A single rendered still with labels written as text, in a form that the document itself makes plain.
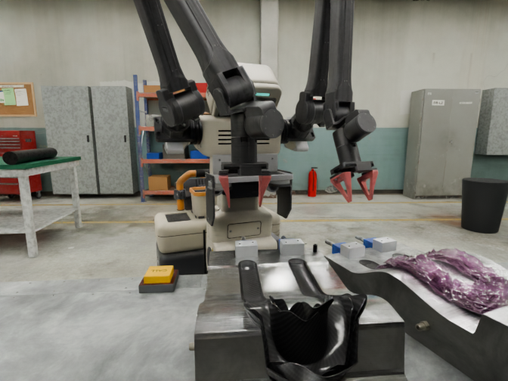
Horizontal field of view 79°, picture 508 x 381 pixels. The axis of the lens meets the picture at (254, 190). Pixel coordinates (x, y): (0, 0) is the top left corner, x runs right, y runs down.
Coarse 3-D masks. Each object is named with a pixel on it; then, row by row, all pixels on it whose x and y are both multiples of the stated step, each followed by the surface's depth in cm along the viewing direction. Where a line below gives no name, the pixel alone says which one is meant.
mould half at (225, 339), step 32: (224, 256) 70; (288, 256) 70; (320, 256) 70; (224, 288) 57; (288, 288) 57; (224, 320) 39; (384, 320) 39; (224, 352) 37; (256, 352) 37; (384, 352) 39
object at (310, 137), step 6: (294, 114) 109; (294, 120) 105; (294, 126) 106; (300, 126) 105; (306, 126) 104; (312, 126) 108; (294, 132) 107; (300, 132) 106; (306, 132) 106; (312, 132) 112; (288, 138) 107; (294, 138) 108; (300, 138) 109; (306, 138) 110; (312, 138) 110
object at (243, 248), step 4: (240, 240) 77; (244, 240) 73; (248, 240) 73; (252, 240) 73; (236, 244) 70; (240, 244) 70; (244, 244) 70; (248, 244) 70; (252, 244) 70; (256, 244) 70; (236, 248) 69; (240, 248) 69; (244, 248) 69; (248, 248) 70; (252, 248) 70; (256, 248) 70; (236, 252) 69; (240, 252) 70; (244, 252) 70; (248, 252) 70; (252, 252) 70; (256, 252) 70; (236, 256) 70; (240, 256) 70; (244, 256) 70; (248, 256) 70; (252, 256) 70; (256, 256) 70
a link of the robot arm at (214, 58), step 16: (176, 0) 61; (192, 0) 61; (176, 16) 63; (192, 16) 61; (192, 32) 62; (208, 32) 62; (192, 48) 64; (208, 48) 61; (224, 48) 63; (208, 64) 62; (224, 64) 62; (208, 80) 64; (224, 80) 61; (240, 80) 63; (240, 96) 63
